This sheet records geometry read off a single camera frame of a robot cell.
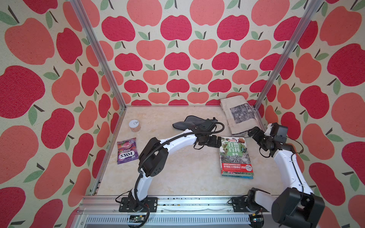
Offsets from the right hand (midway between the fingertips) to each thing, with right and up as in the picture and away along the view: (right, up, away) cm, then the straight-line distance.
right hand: (255, 137), depth 83 cm
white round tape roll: (-78, +6, +19) cm, 81 cm away
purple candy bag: (-80, -10, +10) cm, 81 cm away
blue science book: (-10, -23, -1) cm, 25 cm away
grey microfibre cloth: (-37, +10, +28) cm, 48 cm away
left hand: (-22, -6, +2) cm, 23 cm away
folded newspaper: (+2, +15, +28) cm, 31 cm away
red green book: (-11, -13, +3) cm, 17 cm away
